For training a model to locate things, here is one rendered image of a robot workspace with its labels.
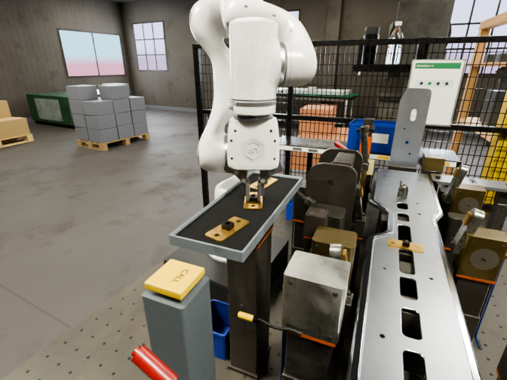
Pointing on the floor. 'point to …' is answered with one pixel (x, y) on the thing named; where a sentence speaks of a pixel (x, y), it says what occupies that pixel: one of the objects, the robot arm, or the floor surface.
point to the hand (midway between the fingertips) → (253, 189)
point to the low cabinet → (51, 108)
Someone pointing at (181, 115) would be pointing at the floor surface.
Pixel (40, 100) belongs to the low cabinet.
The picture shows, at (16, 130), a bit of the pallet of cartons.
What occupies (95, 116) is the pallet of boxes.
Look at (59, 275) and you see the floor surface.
